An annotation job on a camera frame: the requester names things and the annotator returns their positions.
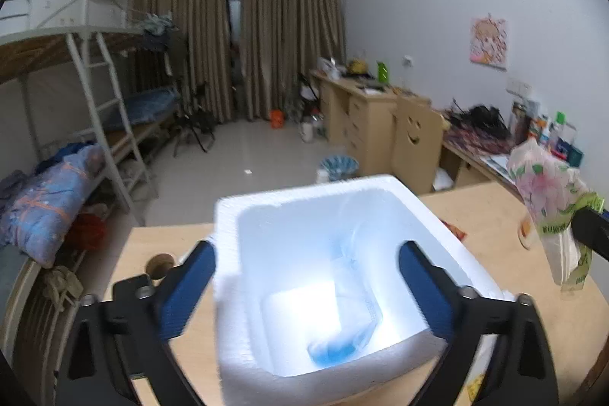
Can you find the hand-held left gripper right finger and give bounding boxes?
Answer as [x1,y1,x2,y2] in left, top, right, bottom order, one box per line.
[397,239,560,406]

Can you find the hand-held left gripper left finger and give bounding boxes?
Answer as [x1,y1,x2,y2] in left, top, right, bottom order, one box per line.
[54,239,217,406]

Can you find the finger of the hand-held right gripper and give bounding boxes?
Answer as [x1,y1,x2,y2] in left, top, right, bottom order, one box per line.
[571,206,609,263]

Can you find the floral tissue packet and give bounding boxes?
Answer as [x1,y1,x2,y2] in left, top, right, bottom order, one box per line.
[507,139,596,299]

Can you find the clear plastic bag blue item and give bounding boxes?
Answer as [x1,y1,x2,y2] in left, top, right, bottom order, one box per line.
[307,239,385,371]

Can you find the white foam box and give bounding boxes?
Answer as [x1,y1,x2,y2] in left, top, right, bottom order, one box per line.
[213,174,517,406]

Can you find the brown round lid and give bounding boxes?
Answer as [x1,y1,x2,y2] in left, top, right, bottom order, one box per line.
[145,254,176,279]

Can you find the red snack packet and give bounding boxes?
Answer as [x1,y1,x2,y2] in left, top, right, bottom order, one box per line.
[442,220,468,242]

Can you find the group of bottles and boxes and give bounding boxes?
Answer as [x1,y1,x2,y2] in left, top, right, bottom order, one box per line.
[510,98,585,165]

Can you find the red cloth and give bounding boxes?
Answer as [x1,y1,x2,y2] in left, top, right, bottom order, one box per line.
[71,213,109,252]

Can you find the desk with patterned cloth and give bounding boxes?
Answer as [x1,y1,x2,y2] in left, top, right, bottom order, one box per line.
[435,111,586,197]

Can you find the blue trash bin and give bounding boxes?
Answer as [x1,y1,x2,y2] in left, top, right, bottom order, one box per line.
[319,154,359,185]

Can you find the wooden chair with smiley face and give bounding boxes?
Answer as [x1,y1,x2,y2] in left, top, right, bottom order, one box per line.
[391,96,451,197]

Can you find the black bag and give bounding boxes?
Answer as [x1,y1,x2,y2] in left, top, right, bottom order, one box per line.
[458,103,509,137]

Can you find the blue floral quilt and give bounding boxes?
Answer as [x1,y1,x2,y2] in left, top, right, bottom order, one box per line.
[0,143,108,269]

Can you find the blue mattress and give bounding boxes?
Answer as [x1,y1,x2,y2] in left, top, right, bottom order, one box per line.
[123,86,182,126]

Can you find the wooden desk with drawers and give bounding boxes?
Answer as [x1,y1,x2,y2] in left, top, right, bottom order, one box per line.
[309,70,429,164]

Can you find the white metal bunk bed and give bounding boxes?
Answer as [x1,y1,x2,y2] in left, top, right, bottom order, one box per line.
[0,0,160,369]

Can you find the brown curtain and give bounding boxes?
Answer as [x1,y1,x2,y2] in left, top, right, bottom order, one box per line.
[128,0,237,124]
[239,0,346,121]

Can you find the pink wall poster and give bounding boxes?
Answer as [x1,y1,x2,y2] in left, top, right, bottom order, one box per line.
[469,14,509,70]

